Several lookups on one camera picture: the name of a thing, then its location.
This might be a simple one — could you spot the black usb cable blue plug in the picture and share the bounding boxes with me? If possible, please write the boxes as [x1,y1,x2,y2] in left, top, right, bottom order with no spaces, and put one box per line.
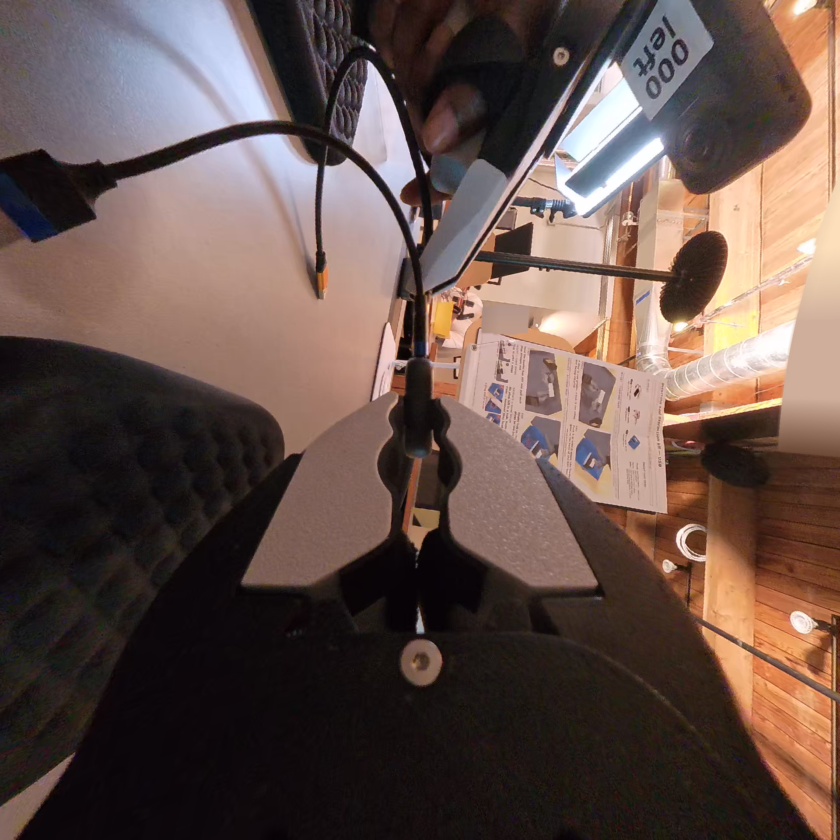
[0,120,448,460]

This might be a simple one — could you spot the printed instruction sheet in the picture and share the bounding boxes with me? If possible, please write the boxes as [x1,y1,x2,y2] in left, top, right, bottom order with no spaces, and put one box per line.
[458,330,669,515]

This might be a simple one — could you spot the silver ventilation duct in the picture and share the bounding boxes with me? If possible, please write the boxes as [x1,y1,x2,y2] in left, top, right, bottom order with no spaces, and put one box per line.
[633,320,798,403]

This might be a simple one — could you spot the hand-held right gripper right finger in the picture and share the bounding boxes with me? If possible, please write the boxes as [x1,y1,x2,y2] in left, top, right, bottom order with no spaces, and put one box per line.
[433,394,601,598]

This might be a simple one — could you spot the black quilted pad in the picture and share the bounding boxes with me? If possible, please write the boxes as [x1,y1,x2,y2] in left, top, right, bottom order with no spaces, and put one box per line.
[248,0,371,166]
[0,335,286,805]

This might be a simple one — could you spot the person's left hand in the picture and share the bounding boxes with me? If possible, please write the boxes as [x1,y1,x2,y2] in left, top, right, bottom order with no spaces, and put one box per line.
[367,0,559,206]

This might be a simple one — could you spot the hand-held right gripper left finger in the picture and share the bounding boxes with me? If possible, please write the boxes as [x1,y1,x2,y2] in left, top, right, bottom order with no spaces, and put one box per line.
[240,391,403,590]

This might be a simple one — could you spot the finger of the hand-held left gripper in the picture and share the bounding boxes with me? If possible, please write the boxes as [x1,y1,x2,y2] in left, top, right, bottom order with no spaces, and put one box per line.
[420,159,514,294]

